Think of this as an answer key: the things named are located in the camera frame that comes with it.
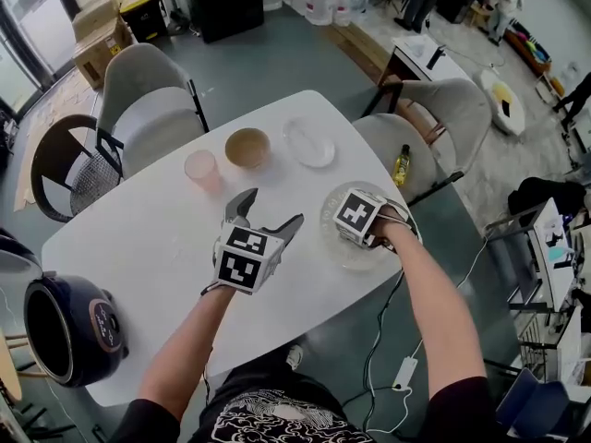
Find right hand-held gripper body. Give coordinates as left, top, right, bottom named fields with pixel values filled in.
left=332, top=186, right=404, bottom=252

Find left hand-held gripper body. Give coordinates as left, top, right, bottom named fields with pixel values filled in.
left=213, top=218, right=286, bottom=296

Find round steamer plate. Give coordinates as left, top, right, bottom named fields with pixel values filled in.
left=318, top=181, right=419, bottom=271

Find person's left forearm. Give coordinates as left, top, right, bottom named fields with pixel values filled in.
left=138, top=286, right=236, bottom=422

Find person's right forearm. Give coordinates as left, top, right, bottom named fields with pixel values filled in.
left=387, top=235, right=488, bottom=401

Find person's right hand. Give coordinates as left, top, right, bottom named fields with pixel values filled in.
left=374, top=210, right=411, bottom=247

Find pink plastic cup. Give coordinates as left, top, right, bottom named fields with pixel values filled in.
left=184, top=149, right=223, bottom=196

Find beige bowl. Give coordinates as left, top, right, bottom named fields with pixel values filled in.
left=224, top=126, right=272, bottom=170

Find yellow oil bottle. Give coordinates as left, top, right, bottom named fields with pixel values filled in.
left=391, top=144, right=412, bottom=187

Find clear glass plate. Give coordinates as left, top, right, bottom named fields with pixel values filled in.
left=282, top=116, right=337, bottom=169

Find person's black trousers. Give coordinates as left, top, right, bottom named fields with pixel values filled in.
left=221, top=346, right=296, bottom=387

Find person's left white shoe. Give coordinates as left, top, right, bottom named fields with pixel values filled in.
left=285, top=344, right=305, bottom=371

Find grey upholstered chair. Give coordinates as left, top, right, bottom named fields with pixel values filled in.
left=95, top=42, right=210, bottom=179
left=353, top=78, right=493, bottom=207

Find person's black printed T-shirt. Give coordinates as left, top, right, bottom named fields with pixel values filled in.
left=108, top=376, right=504, bottom=443

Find dark rice cooker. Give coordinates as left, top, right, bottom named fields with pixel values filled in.
left=0, top=228, right=129, bottom=389

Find small white low table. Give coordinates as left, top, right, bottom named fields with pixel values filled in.
left=382, top=34, right=472, bottom=87

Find white round cushion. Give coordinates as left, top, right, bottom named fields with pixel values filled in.
left=477, top=69, right=526, bottom=136

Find dark wicker chair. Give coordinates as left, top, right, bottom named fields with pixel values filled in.
left=30, top=114, right=125, bottom=223

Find black bag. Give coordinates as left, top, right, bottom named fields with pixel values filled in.
left=507, top=176, right=587, bottom=230

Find metal shelf trolley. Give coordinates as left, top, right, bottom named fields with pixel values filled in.
left=484, top=196, right=587, bottom=322

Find large black cabinet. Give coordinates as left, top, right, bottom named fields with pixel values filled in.
left=187, top=0, right=265, bottom=44

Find large cardboard box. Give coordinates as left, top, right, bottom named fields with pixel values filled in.
left=73, top=16, right=135, bottom=90

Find black bin yellow lid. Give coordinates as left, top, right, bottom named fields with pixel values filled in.
left=118, top=0, right=170, bottom=43

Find small cardboard box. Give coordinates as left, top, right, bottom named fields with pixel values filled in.
left=71, top=0, right=121, bottom=41

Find glass double door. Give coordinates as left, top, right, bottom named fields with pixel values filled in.
left=0, top=0, right=79, bottom=114

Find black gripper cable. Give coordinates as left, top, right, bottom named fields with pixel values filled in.
left=362, top=269, right=405, bottom=433

